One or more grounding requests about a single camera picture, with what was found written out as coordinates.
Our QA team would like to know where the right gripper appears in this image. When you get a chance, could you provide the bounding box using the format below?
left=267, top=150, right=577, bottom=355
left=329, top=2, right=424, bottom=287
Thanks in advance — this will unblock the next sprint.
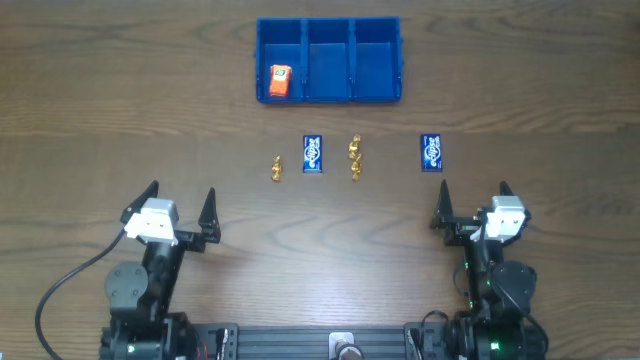
left=428, top=179, right=521, bottom=248

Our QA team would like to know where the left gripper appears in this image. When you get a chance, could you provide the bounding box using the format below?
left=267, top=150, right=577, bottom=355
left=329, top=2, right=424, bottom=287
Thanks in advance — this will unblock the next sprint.
left=119, top=180, right=223, bottom=254

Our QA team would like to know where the blue candy pack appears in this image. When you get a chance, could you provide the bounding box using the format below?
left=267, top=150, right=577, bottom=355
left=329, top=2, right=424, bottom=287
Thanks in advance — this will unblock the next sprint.
left=420, top=133, right=444, bottom=174
left=302, top=134, right=324, bottom=175

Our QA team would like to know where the orange candy box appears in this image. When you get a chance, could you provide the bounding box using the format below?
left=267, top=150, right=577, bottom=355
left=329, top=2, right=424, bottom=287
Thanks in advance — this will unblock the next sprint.
left=268, top=63, right=294, bottom=99

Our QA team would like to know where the blue tray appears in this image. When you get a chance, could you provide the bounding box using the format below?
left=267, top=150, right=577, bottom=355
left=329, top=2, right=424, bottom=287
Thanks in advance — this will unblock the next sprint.
left=255, top=17, right=404, bottom=106

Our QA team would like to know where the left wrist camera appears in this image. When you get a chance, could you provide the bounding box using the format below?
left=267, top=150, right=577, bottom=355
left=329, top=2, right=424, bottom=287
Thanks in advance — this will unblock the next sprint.
left=123, top=197, right=180, bottom=247

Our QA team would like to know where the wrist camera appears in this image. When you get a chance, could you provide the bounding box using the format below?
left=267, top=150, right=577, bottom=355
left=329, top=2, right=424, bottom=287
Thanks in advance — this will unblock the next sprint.
left=480, top=194, right=527, bottom=242
left=123, top=197, right=180, bottom=247

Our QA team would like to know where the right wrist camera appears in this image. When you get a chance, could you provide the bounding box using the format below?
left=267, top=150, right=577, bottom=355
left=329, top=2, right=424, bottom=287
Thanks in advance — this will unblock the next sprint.
left=480, top=194, right=527, bottom=242

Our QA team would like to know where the mounting rail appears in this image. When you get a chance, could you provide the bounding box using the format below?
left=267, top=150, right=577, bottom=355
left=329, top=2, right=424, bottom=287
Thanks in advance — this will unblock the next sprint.
left=99, top=323, right=546, bottom=360

